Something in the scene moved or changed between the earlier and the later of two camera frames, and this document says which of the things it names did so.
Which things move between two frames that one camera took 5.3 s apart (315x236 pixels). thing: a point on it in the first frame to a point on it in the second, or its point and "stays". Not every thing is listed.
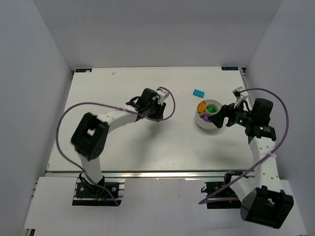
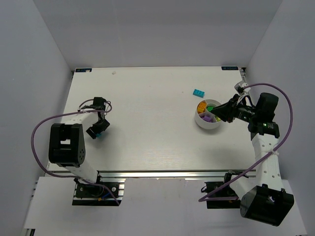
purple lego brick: x=205 y=118 stays
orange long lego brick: x=202 y=107 stays
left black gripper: x=158 y=111 to x=99 y=127
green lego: x=211 y=109 stays
